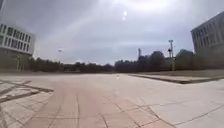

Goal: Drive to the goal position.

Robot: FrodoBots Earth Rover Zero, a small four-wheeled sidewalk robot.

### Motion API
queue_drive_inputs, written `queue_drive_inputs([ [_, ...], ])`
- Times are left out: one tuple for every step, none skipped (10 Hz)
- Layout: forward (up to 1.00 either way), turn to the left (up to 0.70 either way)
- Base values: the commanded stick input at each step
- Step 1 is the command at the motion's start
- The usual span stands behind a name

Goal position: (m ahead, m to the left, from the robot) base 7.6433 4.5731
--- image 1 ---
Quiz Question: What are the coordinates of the pale stone paved plaza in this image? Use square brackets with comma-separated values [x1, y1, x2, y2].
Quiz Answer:
[0, 72, 224, 128]

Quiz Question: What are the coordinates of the row of trees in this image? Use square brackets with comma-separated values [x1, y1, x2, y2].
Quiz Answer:
[28, 48, 224, 74]

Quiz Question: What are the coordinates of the pale street lamp pole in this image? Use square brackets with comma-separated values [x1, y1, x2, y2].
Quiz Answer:
[57, 48, 64, 63]

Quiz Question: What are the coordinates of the tall pole with lamps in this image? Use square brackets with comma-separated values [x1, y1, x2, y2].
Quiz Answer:
[167, 39, 175, 72]

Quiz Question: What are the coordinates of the low raised stone platform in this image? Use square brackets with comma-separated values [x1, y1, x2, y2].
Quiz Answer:
[128, 69, 224, 85]

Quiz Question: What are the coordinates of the pale building with dark windows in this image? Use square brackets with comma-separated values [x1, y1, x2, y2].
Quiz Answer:
[0, 22, 37, 72]

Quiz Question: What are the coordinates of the grey building with window rows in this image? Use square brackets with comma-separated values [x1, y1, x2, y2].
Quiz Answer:
[190, 11, 224, 70]

